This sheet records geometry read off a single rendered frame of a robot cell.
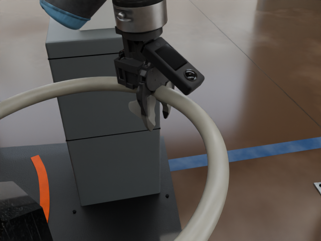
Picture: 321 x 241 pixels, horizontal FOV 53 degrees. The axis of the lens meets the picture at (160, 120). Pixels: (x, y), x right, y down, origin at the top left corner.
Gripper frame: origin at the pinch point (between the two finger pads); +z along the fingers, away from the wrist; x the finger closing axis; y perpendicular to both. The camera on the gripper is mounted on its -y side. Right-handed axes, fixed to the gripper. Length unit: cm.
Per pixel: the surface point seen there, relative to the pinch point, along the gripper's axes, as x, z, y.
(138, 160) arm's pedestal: -33, 62, 45
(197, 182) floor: -58, 90, 29
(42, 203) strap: 2, 82, 80
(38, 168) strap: -12, 82, 103
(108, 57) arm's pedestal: -30, 10, 48
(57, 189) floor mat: -9, 83, 83
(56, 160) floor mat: -22, 83, 101
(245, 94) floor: -156, 96, 49
